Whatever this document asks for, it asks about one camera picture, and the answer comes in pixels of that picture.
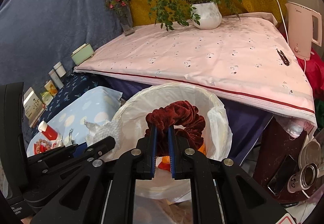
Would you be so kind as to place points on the white cylindrical jar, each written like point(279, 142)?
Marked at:
point(60, 70)

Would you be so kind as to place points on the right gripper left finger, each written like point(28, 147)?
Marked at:
point(103, 192)

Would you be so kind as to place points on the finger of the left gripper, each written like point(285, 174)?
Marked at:
point(63, 161)

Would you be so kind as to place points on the navy floral cloth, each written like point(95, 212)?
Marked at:
point(75, 86)

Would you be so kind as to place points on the black hair clip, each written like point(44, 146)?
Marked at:
point(283, 58)

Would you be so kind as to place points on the glass vase pink flowers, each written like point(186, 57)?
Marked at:
point(123, 13)

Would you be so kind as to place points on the white cardboard box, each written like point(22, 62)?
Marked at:
point(33, 106)

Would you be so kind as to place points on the pink sheet covered table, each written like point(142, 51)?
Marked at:
point(237, 61)

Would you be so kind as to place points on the blue grey blanket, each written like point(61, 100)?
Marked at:
point(37, 34)

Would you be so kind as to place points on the mint green tissue box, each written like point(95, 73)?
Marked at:
point(82, 53)

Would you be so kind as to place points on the silver metal can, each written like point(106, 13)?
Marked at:
point(303, 179)

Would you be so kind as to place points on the black smartphone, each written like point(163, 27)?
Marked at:
point(282, 175)

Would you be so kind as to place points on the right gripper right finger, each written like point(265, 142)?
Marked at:
point(221, 191)

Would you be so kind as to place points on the dark red velvet scrunchie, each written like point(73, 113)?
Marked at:
point(179, 113)

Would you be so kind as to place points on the orange patterned small box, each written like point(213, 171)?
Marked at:
point(51, 88)

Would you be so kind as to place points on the pink electric kettle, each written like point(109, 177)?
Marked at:
point(304, 29)

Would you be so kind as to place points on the light blue dotted cloth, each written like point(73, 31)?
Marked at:
point(98, 105)

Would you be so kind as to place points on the green white small packet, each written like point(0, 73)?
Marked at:
point(46, 98)

